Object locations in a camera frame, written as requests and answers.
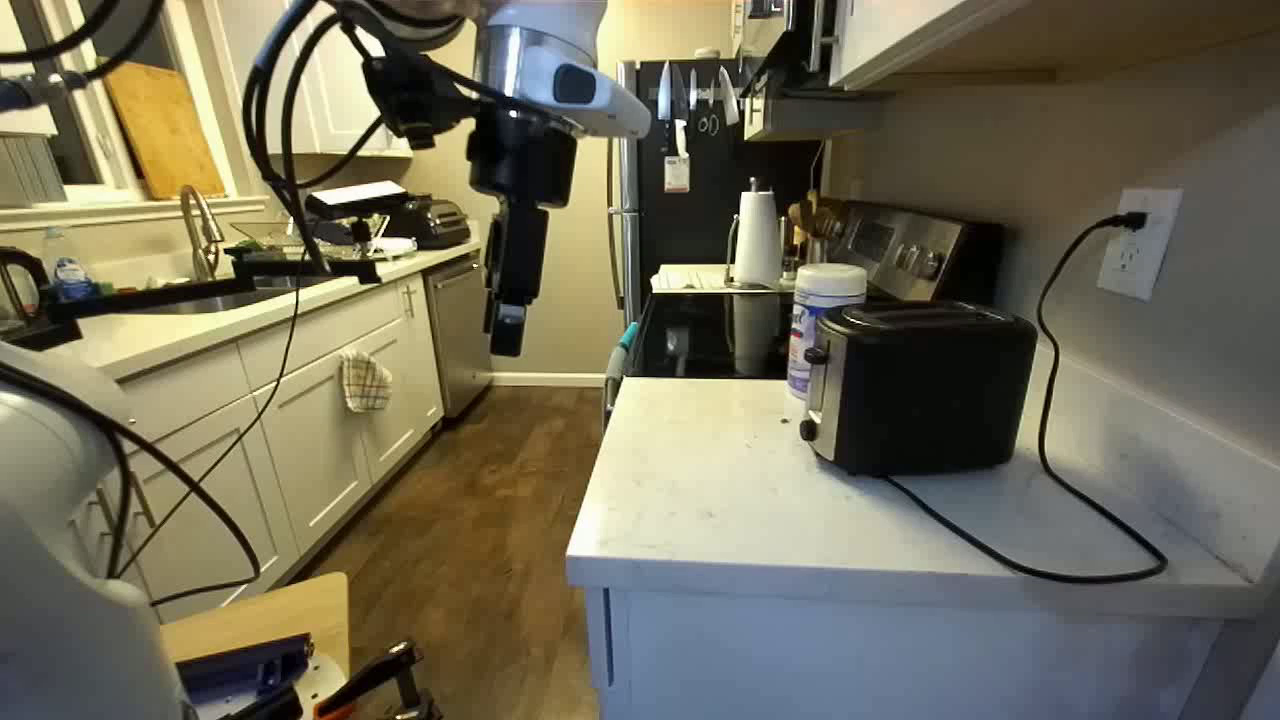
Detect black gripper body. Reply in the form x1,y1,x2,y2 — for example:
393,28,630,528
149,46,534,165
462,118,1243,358
462,102,578,214

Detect black two-slot toaster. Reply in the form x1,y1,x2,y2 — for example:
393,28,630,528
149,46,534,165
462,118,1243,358
794,298,1040,480

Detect stainless steel dishwasher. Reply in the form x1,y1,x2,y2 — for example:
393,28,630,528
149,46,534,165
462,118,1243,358
418,254,497,429

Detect black countertop appliance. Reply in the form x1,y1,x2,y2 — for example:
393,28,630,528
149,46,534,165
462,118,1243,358
301,175,473,256

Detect white fridge magnet note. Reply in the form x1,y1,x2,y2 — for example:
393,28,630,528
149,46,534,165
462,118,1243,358
661,147,694,202

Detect black refrigerator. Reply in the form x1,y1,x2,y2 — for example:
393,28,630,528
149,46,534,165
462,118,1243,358
611,58,830,300

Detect white hanging pot holder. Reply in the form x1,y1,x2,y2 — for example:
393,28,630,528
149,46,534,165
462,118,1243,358
336,350,395,420

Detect white lower kitchen cabinets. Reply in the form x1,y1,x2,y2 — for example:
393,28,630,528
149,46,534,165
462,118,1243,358
73,273,453,621

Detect wooden utensils in holder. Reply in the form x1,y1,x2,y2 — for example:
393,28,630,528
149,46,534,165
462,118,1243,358
778,190,845,270

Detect black horizontal mounting bar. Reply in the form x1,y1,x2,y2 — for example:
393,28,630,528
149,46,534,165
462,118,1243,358
51,254,385,320

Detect metal kitchen faucet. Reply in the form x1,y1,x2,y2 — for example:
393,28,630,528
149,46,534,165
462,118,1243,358
175,184,233,286

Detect wooden cutting board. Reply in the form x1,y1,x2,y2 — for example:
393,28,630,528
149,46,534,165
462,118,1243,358
101,60,233,206

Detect stainless steel stove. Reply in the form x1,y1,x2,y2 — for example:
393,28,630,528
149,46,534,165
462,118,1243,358
623,196,1007,383

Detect light wooden board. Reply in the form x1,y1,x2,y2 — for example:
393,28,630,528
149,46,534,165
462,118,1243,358
155,572,355,712

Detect red and black clamp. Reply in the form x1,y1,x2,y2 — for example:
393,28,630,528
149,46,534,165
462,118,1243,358
307,635,442,720

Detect blue soap bottle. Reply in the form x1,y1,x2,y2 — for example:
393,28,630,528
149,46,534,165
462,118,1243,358
42,254,101,307

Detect blue plastic object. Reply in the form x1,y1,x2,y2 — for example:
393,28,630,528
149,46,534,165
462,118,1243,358
172,631,321,720

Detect white overhead cabinet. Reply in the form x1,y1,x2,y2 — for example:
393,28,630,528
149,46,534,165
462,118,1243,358
823,0,1280,97

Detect white island base cabinet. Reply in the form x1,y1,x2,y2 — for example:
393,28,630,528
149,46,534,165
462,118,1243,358
568,555,1280,720

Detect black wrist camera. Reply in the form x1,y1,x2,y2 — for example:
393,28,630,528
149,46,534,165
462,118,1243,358
358,46,473,152

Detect white upper wall cabinet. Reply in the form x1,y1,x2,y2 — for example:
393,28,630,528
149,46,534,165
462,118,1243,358
211,0,418,165

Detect thin black hanging cable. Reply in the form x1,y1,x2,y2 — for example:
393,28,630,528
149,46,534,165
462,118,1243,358
108,273,307,585

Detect black toaster power cord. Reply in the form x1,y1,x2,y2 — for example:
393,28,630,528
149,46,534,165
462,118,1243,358
882,208,1172,589

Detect white wall outlet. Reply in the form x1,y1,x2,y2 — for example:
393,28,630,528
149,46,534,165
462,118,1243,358
1091,184,1187,306

